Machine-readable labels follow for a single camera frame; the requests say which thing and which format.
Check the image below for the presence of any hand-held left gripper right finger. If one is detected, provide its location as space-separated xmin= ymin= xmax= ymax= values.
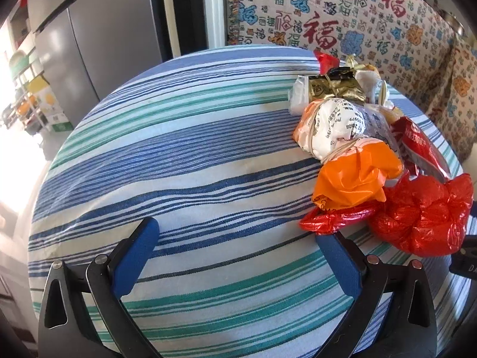
xmin=315 ymin=231 xmax=438 ymax=358

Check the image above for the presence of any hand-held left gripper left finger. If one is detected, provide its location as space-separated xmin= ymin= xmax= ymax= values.
xmin=37 ymin=216 xmax=161 ymax=358

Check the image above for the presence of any red plastic bag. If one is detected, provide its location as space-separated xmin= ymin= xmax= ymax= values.
xmin=300 ymin=173 xmax=474 ymax=257

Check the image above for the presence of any gold black packet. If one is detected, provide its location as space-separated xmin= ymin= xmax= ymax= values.
xmin=307 ymin=66 xmax=368 ymax=104

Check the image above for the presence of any orange white plastic bag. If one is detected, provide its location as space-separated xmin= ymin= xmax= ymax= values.
xmin=292 ymin=97 xmax=405 ymax=213

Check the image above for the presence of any striped tablecloth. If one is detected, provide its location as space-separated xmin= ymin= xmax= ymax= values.
xmin=28 ymin=45 xmax=466 ymax=358

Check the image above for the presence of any red snack packet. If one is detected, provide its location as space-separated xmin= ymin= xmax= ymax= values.
xmin=391 ymin=115 xmax=454 ymax=184

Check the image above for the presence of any clear printed plastic bag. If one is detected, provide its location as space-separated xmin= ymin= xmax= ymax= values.
xmin=357 ymin=104 xmax=404 ymax=157

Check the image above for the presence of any yellow snack packet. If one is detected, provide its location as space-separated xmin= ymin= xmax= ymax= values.
xmin=376 ymin=80 xmax=406 ymax=124

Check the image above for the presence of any small printed blanket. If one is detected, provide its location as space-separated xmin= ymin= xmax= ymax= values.
xmin=425 ymin=43 xmax=477 ymax=163

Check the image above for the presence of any white crumpled wrapper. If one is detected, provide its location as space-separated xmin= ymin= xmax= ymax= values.
xmin=288 ymin=75 xmax=313 ymax=115

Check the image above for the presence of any white snack packet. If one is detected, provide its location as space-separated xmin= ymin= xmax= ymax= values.
xmin=354 ymin=68 xmax=385 ymax=104

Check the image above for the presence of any storage rack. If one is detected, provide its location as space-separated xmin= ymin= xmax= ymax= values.
xmin=0 ymin=0 xmax=75 ymax=137

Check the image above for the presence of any small red wrapper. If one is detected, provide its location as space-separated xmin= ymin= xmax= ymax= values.
xmin=313 ymin=50 xmax=340 ymax=76

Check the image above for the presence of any grey refrigerator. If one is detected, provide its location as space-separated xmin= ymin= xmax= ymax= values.
xmin=26 ymin=0 xmax=176 ymax=109

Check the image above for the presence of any large printed blanket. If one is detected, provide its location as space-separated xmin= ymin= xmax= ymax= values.
xmin=224 ymin=0 xmax=477 ymax=120

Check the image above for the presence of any dark door frame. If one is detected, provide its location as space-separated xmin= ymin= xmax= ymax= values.
xmin=147 ymin=0 xmax=209 ymax=62

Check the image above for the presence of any white door frame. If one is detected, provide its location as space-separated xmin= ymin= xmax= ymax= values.
xmin=203 ymin=0 xmax=229 ymax=49

